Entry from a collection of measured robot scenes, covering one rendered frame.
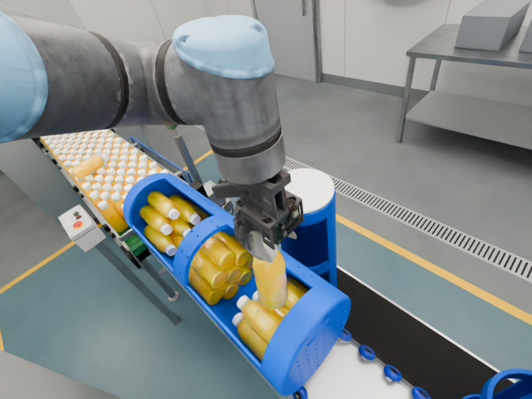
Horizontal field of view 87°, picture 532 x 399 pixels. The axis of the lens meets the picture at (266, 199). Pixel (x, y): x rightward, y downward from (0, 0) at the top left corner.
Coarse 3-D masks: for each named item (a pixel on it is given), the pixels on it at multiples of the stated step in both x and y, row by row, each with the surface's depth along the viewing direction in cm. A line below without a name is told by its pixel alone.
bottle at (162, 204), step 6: (150, 192) 116; (156, 192) 115; (150, 198) 114; (156, 198) 112; (162, 198) 112; (168, 198) 114; (150, 204) 115; (156, 204) 111; (162, 204) 109; (168, 204) 108; (174, 204) 111; (156, 210) 112; (162, 210) 108; (168, 210) 108; (168, 216) 108
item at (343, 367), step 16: (240, 352) 96; (336, 352) 83; (352, 352) 83; (320, 368) 81; (336, 368) 81; (352, 368) 80; (368, 368) 79; (304, 384) 79; (320, 384) 79; (336, 384) 78; (352, 384) 77; (368, 384) 77; (384, 384) 76; (400, 384) 75
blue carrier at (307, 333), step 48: (144, 192) 115; (192, 192) 106; (144, 240) 103; (192, 240) 85; (192, 288) 95; (240, 288) 101; (336, 288) 73; (288, 336) 61; (336, 336) 79; (288, 384) 64
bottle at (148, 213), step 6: (144, 210) 115; (150, 210) 114; (144, 216) 113; (150, 216) 111; (156, 216) 110; (162, 216) 111; (150, 222) 110; (156, 222) 108; (162, 222) 108; (168, 222) 110; (156, 228) 108
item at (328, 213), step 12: (312, 216) 112; (324, 216) 115; (300, 228) 159; (312, 228) 159; (324, 228) 153; (288, 240) 159; (300, 240) 166; (312, 240) 167; (324, 240) 161; (288, 252) 164; (300, 252) 174; (312, 252) 176; (324, 252) 170; (312, 264) 186; (324, 264) 139; (324, 276) 185
